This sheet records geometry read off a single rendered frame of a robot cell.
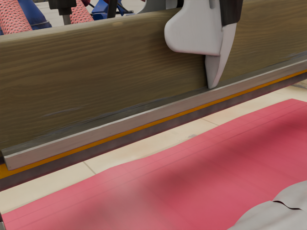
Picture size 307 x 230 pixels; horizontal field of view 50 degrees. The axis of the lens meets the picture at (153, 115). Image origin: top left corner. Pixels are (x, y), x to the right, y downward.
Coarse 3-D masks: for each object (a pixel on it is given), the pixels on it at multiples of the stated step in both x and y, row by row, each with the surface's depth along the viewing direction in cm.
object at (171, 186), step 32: (160, 160) 34; (192, 160) 34; (64, 192) 30; (96, 192) 30; (128, 192) 29; (160, 192) 29; (192, 192) 28; (224, 192) 28; (32, 224) 27; (64, 224) 26; (96, 224) 26; (128, 224) 26; (160, 224) 25; (192, 224) 25; (224, 224) 24
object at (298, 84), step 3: (303, 81) 50; (306, 81) 49; (294, 84) 51; (297, 84) 51; (300, 84) 50; (303, 84) 50; (306, 84) 49; (300, 87) 50; (303, 87) 50; (306, 87) 50
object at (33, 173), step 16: (288, 80) 36; (240, 96) 32; (256, 96) 34; (192, 112) 29; (208, 112) 31; (160, 128) 28; (112, 144) 26; (128, 144) 27; (64, 160) 24; (80, 160) 25; (16, 176) 22; (32, 176) 23
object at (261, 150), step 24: (240, 120) 41; (264, 120) 41; (288, 120) 40; (192, 144) 37; (216, 144) 36; (240, 144) 36; (264, 144) 35; (288, 144) 35; (216, 168) 32; (240, 168) 31; (264, 168) 31; (288, 168) 30; (264, 192) 27
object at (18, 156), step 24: (264, 72) 30; (288, 72) 32; (192, 96) 26; (216, 96) 27; (96, 120) 23; (120, 120) 23; (144, 120) 24; (24, 144) 21; (48, 144) 21; (72, 144) 21
